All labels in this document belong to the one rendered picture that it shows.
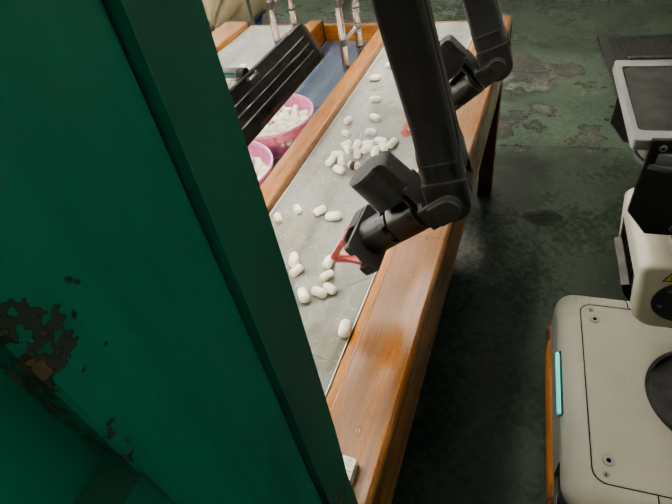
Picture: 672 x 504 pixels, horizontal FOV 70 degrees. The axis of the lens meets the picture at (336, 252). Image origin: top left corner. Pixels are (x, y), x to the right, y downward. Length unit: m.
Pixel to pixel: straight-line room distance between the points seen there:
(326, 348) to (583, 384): 0.75
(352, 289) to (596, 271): 1.30
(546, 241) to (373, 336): 1.41
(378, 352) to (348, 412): 0.11
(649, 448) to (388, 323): 0.73
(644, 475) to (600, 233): 1.14
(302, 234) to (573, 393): 0.78
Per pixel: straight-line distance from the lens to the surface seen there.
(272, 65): 0.91
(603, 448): 1.32
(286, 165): 1.24
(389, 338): 0.81
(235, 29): 2.30
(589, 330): 1.49
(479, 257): 2.02
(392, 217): 0.69
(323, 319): 0.88
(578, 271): 2.04
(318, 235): 1.05
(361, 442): 0.73
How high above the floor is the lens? 1.42
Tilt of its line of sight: 43 degrees down
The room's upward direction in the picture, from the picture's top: 11 degrees counter-clockwise
